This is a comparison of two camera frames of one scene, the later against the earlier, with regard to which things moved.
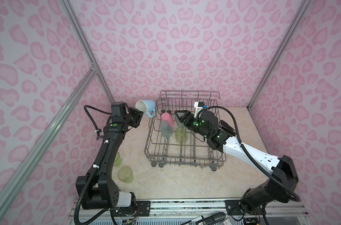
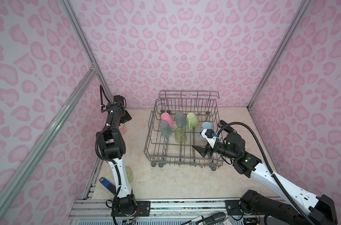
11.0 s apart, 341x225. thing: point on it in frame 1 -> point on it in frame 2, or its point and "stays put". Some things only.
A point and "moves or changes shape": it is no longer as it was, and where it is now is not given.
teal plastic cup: x=166 y=130 stays put
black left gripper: x=137 y=114 -> x=127 y=117
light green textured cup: x=125 y=174 stays put
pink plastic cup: x=166 y=116 stays put
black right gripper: x=188 y=115 -> x=203 y=152
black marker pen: x=208 y=219 stays put
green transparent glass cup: x=181 y=136 stays put
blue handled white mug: x=146 y=106 moves or changes shape
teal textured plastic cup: x=179 y=124 stays put
